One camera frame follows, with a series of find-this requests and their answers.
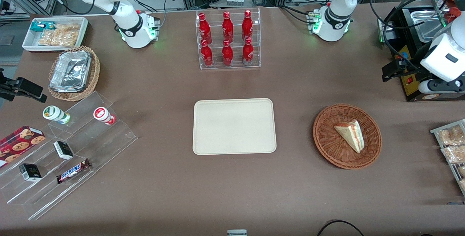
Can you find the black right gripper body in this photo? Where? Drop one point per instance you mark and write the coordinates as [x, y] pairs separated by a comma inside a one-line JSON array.
[[8, 88]]

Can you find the triangular sandwich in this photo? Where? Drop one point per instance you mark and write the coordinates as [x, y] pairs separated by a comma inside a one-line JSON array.
[[351, 134]]

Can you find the oval tan wicker basket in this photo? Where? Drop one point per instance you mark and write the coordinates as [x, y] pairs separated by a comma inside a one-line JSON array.
[[95, 69]]

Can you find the round brown wicker basket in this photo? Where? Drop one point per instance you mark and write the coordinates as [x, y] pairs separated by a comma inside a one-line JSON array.
[[327, 138]]

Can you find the beige plastic serving tray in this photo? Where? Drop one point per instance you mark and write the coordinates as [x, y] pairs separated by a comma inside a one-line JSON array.
[[234, 127]]

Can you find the black hot food warmer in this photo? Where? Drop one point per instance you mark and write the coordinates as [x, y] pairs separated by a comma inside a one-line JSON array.
[[410, 87]]

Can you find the green lid drink cup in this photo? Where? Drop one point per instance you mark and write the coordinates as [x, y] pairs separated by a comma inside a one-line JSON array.
[[52, 112]]

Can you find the stacked aluminium foil containers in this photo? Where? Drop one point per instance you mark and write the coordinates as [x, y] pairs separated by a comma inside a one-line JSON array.
[[71, 70]]

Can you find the white rectangular snack bin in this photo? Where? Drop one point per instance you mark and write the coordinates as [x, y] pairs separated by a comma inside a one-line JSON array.
[[29, 41]]

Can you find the red chocolate chip cookie box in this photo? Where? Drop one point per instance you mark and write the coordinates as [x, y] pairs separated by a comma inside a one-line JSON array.
[[20, 141]]

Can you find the steel food pan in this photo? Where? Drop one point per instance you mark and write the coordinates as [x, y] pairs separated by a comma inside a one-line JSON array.
[[423, 20]]

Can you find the clear bag of chips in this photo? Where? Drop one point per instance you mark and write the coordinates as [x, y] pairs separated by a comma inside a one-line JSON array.
[[60, 36]]

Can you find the teal snack packet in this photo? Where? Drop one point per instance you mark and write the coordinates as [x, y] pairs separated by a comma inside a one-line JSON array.
[[39, 26]]

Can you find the small black white carton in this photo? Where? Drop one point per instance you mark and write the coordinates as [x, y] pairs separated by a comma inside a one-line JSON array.
[[63, 150], [30, 172]]

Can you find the grey snack display rack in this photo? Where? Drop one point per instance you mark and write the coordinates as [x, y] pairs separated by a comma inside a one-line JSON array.
[[436, 130]]

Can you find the red lid drink cup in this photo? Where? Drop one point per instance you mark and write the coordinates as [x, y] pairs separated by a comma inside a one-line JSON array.
[[101, 114]]

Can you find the red fried food piece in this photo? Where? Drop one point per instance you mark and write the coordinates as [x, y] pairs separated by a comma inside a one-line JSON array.
[[454, 12]]

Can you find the clear bag of fried snacks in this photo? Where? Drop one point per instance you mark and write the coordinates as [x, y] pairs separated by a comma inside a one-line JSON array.
[[454, 154], [450, 136]]

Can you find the Snickers chocolate bar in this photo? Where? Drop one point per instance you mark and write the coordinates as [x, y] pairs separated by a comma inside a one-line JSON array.
[[72, 170]]

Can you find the clear acrylic stepped display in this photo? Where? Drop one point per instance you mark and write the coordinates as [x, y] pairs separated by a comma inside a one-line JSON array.
[[109, 141]]

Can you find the red cola bottle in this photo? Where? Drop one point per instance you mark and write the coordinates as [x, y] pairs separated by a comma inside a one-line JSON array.
[[227, 53], [247, 26], [206, 54], [227, 27], [248, 52], [205, 29]]

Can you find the clear acrylic bottle rack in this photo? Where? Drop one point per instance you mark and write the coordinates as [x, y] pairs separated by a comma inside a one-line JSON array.
[[238, 65]]

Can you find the white power strip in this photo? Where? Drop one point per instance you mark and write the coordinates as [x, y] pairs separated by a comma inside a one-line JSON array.
[[235, 1]]

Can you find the small grey white device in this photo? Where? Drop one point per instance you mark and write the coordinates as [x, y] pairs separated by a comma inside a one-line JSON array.
[[237, 232]]

